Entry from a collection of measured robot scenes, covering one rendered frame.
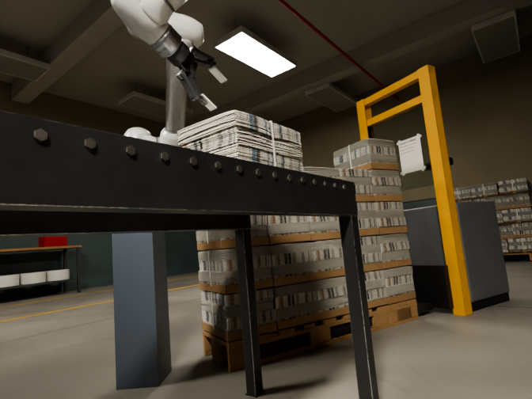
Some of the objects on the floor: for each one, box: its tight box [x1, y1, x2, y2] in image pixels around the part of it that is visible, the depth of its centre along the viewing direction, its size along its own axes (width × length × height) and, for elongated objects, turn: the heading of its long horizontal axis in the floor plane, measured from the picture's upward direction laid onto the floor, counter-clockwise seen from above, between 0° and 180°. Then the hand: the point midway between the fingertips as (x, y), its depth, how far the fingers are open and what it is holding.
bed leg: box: [235, 229, 265, 397], centre depth 149 cm, size 6×6×68 cm
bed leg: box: [339, 215, 379, 399], centre depth 119 cm, size 6×6×68 cm
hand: (217, 93), depth 124 cm, fingers open, 13 cm apart
